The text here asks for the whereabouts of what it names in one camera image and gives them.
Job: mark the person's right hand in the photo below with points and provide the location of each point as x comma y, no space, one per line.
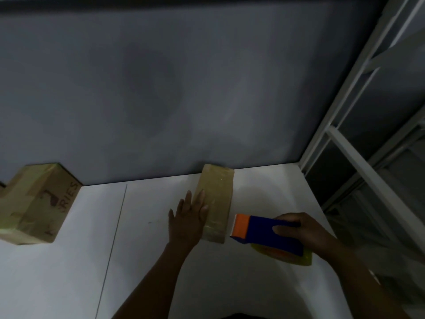
307,230

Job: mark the person's left hand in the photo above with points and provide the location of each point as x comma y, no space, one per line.
186,224

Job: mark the person's left little finger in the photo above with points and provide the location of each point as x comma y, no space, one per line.
171,217

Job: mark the person's left middle finger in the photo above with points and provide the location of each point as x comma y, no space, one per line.
189,202

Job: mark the person's right fingers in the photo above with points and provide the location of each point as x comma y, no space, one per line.
285,229

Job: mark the blue orange tape dispenser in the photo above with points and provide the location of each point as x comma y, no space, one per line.
267,237

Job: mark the small taped cardboard box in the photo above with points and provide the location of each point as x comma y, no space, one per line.
216,202

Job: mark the person's left forearm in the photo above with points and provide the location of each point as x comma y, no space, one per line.
154,282

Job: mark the person's right forearm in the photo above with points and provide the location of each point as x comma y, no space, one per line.
363,282

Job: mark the large taped cardboard box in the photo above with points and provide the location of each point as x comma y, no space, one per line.
36,204

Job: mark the white metal shelf frame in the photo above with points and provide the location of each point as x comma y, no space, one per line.
368,129

